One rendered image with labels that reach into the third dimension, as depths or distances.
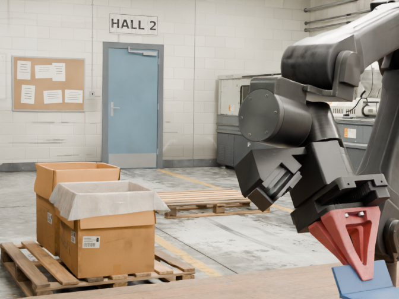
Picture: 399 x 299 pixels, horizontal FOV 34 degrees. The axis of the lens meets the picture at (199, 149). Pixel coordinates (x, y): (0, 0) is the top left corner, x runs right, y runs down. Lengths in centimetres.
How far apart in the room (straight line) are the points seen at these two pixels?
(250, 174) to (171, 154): 1119
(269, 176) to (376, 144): 27
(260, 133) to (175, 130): 1119
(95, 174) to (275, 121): 386
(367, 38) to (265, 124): 21
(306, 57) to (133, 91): 1086
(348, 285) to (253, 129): 19
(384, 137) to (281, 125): 27
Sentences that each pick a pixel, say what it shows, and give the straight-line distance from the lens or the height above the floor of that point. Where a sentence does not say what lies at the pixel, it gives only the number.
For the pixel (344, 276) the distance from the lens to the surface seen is 71.
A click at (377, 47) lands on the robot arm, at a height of 125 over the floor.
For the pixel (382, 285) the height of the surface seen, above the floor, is 99.
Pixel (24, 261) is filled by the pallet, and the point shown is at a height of 14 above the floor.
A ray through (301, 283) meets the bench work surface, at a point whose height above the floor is 90.
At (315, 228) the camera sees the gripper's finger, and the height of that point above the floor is 105.
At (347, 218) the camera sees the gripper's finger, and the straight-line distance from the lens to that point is 72.
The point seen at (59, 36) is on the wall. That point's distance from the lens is 1136.
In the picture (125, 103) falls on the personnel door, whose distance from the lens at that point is 1155.
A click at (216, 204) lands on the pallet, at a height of 11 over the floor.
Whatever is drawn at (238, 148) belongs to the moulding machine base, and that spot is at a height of 42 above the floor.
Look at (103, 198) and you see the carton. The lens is 389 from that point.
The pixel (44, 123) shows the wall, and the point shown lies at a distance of 1128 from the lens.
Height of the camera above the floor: 118
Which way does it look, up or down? 4 degrees down
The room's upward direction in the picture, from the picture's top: 1 degrees clockwise
